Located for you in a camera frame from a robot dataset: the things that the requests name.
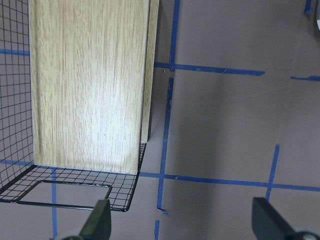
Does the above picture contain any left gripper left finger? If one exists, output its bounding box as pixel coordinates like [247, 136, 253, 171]
[58, 198, 112, 240]

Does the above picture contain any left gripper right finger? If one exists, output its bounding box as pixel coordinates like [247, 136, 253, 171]
[251, 196, 320, 240]

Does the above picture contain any wire basket with wood block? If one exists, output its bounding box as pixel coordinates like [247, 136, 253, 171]
[0, 0, 159, 212]

